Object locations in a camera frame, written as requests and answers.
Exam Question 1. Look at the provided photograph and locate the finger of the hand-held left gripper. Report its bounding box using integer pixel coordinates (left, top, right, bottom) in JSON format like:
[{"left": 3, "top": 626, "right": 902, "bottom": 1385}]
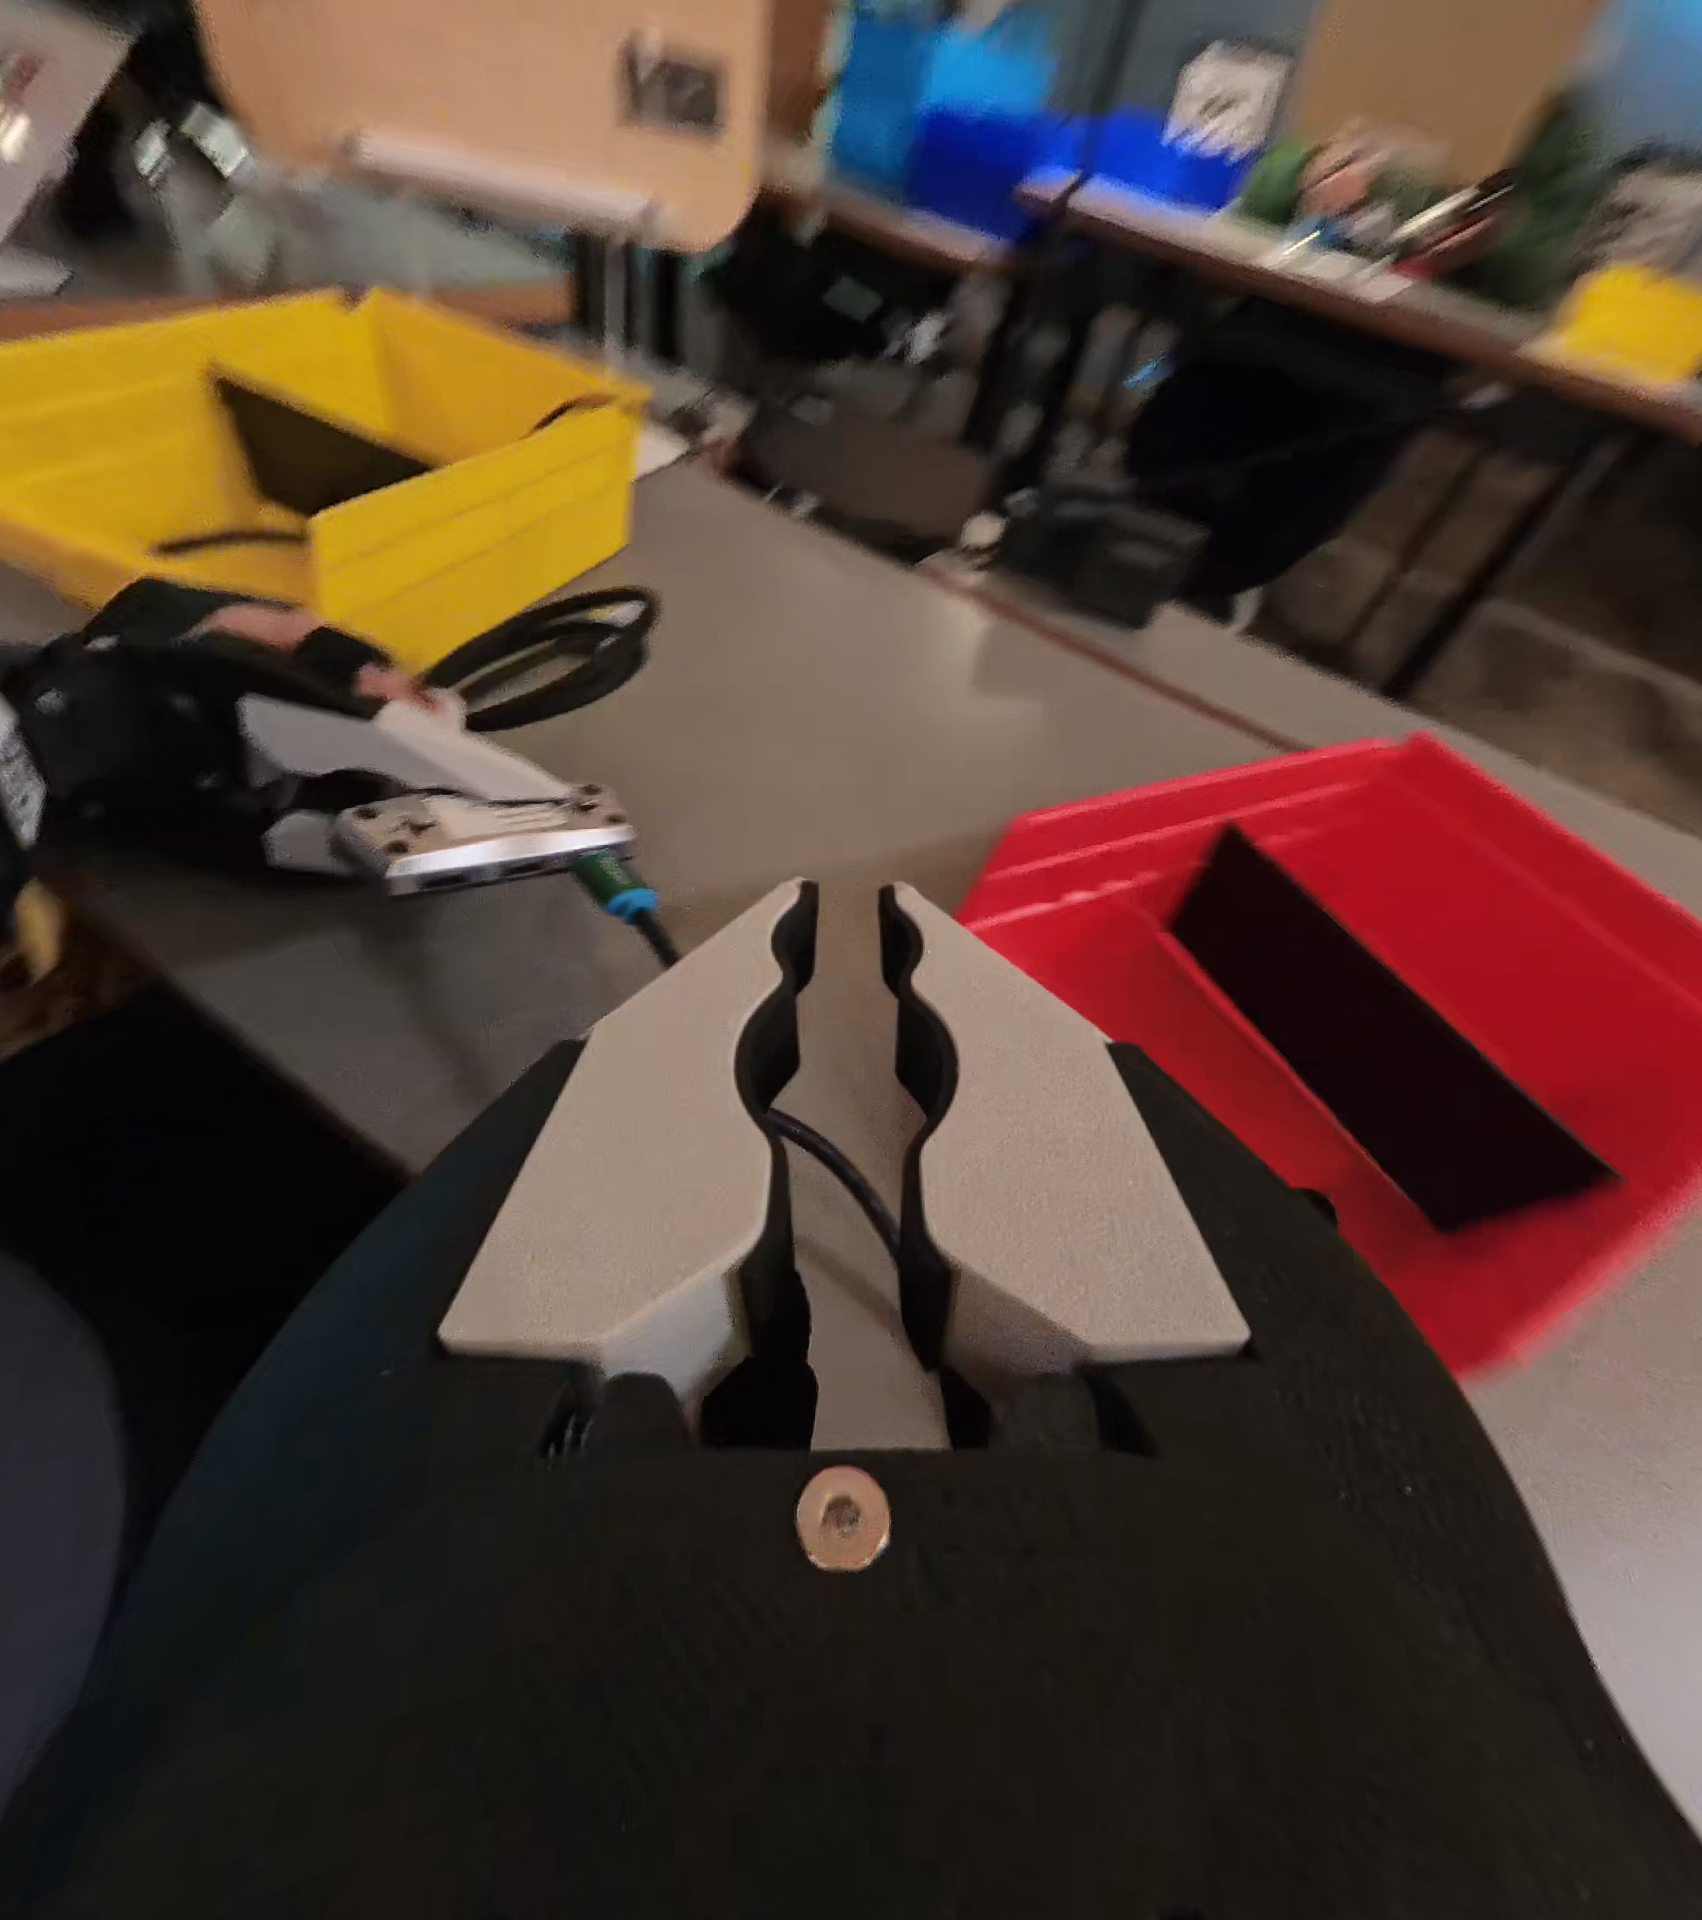
[
  {"left": 255, "top": 801, "right": 394, "bottom": 882},
  {"left": 235, "top": 693, "right": 573, "bottom": 807}
]

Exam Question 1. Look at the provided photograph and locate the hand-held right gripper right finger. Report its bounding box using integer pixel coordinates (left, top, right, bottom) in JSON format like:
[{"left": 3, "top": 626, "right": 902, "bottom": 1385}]
[{"left": 878, "top": 882, "right": 1254, "bottom": 1385}]

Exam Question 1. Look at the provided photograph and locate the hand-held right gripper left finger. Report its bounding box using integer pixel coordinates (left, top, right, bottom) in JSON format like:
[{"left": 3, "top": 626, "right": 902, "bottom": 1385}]
[{"left": 441, "top": 882, "right": 817, "bottom": 1448}]

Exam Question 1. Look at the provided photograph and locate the black USB hub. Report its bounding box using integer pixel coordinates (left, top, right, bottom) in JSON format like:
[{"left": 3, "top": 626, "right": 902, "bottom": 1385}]
[{"left": 332, "top": 786, "right": 635, "bottom": 897}]

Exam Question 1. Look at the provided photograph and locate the yellow bin with black divider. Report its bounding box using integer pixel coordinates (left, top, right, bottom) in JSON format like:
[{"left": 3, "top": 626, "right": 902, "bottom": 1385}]
[{"left": 0, "top": 284, "right": 649, "bottom": 666}]

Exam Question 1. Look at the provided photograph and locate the black HDMI cable green plug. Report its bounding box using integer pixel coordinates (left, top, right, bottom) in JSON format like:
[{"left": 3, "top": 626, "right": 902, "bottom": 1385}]
[{"left": 568, "top": 854, "right": 908, "bottom": 1268}]

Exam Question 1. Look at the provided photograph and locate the red plastic bin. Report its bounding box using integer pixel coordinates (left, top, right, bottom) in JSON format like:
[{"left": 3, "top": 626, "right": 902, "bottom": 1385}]
[{"left": 959, "top": 733, "right": 1702, "bottom": 1376}]

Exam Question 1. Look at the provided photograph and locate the person's left hand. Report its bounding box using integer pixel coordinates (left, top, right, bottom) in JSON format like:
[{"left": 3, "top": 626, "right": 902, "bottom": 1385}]
[{"left": 194, "top": 595, "right": 430, "bottom": 710}]

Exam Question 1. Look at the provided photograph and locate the black divider panel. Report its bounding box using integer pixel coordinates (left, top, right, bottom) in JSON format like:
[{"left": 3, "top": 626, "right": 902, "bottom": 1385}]
[
  {"left": 211, "top": 372, "right": 436, "bottom": 515},
  {"left": 1168, "top": 822, "right": 1617, "bottom": 1232}
]

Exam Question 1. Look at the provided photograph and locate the wooden board with black label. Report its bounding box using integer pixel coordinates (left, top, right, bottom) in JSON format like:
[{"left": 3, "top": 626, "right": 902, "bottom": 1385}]
[{"left": 194, "top": 0, "right": 775, "bottom": 253}]

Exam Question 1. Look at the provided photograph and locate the black office chair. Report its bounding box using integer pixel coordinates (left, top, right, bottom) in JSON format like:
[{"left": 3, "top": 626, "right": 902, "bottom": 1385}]
[{"left": 1126, "top": 324, "right": 1409, "bottom": 599}]

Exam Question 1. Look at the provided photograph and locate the light blue caddy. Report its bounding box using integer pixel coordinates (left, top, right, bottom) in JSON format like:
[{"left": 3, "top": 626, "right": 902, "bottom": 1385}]
[
  {"left": 828, "top": 0, "right": 946, "bottom": 195},
  {"left": 924, "top": 22, "right": 1054, "bottom": 121}
]

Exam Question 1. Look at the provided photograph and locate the dark blue plastic bin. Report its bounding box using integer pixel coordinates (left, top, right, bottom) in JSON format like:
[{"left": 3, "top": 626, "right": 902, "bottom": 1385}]
[{"left": 908, "top": 105, "right": 1091, "bottom": 241}]

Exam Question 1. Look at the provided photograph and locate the yellow plastic bin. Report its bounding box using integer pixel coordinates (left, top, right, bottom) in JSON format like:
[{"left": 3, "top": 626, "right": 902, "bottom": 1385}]
[{"left": 1536, "top": 265, "right": 1702, "bottom": 385}]

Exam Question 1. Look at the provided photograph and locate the framed marker tag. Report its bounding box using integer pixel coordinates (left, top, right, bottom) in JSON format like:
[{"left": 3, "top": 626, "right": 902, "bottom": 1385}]
[
  {"left": 1588, "top": 142, "right": 1702, "bottom": 278},
  {"left": 1168, "top": 42, "right": 1291, "bottom": 151}
]

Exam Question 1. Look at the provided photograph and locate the wooden board on clear stand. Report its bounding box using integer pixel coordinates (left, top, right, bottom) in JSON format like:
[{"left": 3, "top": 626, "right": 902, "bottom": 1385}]
[{"left": 1276, "top": 0, "right": 1609, "bottom": 187}]

